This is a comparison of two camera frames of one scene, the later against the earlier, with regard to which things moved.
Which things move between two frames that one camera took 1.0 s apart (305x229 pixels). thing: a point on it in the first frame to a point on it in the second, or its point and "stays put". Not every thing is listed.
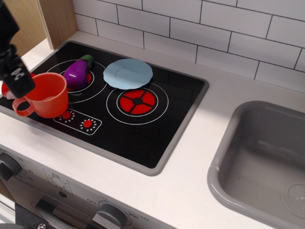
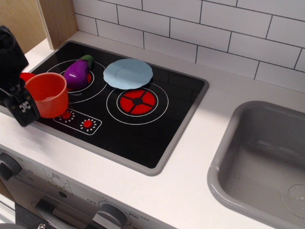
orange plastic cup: (49, 98) stays put
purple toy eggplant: (76, 74) stays put
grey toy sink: (259, 166) stays put
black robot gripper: (13, 72) to (14, 94)
